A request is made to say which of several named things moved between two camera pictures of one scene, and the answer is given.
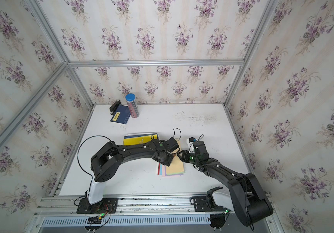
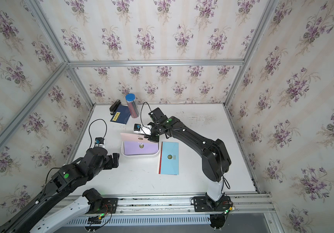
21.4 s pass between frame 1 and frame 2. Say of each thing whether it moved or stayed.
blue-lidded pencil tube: stayed
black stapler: stayed
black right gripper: moved
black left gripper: moved
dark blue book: stayed
